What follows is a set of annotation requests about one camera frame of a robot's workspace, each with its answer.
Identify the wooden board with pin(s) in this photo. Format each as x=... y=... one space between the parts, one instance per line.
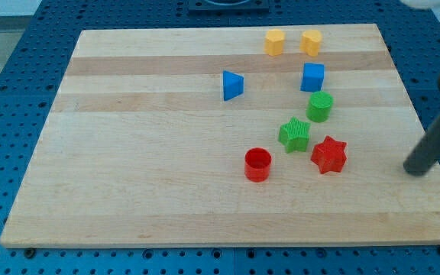
x=140 y=150

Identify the red cylinder block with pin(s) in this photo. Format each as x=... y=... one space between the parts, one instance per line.
x=257 y=163

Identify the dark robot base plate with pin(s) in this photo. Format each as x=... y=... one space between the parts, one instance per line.
x=228 y=5

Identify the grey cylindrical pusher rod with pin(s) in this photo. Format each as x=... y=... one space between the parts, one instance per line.
x=426 y=153

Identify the green star block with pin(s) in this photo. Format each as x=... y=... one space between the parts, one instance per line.
x=294 y=135

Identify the blue cube block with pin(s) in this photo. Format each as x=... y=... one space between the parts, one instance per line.
x=312 y=77

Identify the yellow heart block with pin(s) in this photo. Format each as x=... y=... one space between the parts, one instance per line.
x=311 y=42

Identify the green cylinder block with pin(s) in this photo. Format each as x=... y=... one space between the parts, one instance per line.
x=319 y=106

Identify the red star block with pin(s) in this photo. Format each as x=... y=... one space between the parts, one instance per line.
x=329 y=156

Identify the blue triangle block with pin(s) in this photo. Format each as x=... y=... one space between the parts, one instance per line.
x=233 y=85

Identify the yellow pentagon block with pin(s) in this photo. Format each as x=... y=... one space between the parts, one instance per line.
x=274 y=42

